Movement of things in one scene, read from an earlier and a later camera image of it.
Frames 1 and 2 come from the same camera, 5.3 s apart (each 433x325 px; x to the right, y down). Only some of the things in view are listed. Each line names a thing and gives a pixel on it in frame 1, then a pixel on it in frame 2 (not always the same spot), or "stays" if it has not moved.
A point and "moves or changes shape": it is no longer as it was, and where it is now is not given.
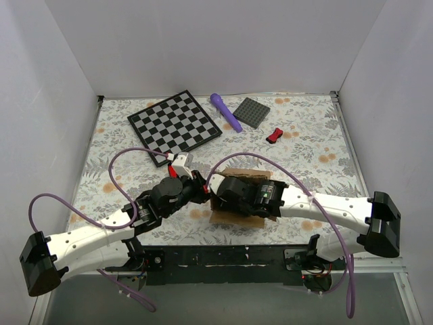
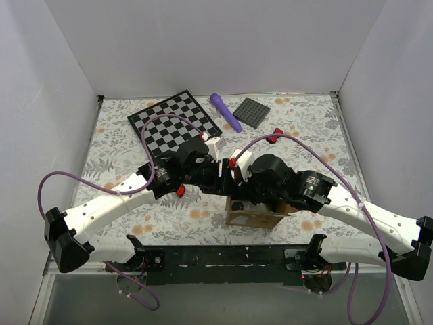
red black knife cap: [272, 138] stays
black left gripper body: [198, 183] to [225, 177]
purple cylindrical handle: [227, 115] stays
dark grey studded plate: [252, 112] stays
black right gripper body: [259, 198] to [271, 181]
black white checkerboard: [176, 124] stays
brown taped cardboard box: [222, 214] moves or changes shape
